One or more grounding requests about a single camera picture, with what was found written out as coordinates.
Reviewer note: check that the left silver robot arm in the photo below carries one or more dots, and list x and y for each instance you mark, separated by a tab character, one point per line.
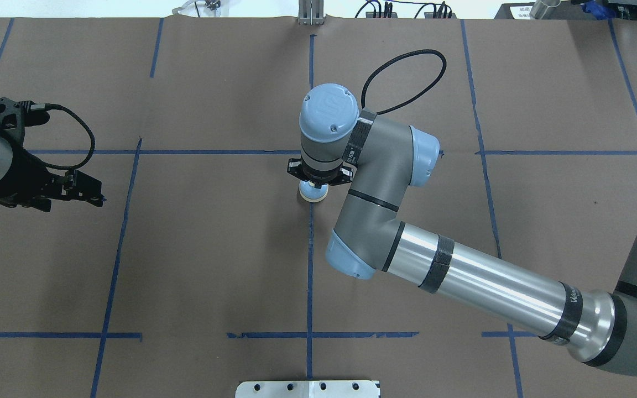
6	151

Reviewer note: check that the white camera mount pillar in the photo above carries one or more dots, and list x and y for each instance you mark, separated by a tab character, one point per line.
310	388

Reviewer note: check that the blue and cream bell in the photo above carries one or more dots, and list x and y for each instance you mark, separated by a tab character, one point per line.
312	193

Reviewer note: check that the aluminium frame post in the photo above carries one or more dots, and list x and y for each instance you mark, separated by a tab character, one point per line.
311	12

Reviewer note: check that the silver metal cup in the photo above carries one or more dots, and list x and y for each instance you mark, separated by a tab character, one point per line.
543	9

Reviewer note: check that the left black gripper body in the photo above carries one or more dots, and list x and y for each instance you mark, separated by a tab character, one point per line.
15	176

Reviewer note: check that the brown paper table cover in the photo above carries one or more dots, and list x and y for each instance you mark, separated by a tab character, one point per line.
205	269

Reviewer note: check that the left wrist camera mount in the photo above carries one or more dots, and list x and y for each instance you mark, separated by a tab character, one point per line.
16	116

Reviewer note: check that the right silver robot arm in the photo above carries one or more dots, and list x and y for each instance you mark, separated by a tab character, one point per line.
381	159

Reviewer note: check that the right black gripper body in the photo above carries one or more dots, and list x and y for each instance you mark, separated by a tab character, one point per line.
294	168

